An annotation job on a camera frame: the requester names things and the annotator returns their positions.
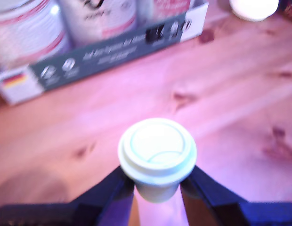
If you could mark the pale green coffee capsule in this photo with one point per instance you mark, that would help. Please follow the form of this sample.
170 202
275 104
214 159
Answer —
157 153

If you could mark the dark green white cardboard tray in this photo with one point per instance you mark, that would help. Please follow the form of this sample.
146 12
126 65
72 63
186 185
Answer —
101 58

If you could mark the can with black scribble label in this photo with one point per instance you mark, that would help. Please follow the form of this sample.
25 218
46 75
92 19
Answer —
99 18

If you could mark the can with red white label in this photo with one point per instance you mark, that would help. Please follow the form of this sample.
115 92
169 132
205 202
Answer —
28 30

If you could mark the can with red square label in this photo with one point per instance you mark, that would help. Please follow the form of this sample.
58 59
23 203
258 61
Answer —
167 7

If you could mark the small white round camera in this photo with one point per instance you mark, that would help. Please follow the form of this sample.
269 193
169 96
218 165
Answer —
254 8

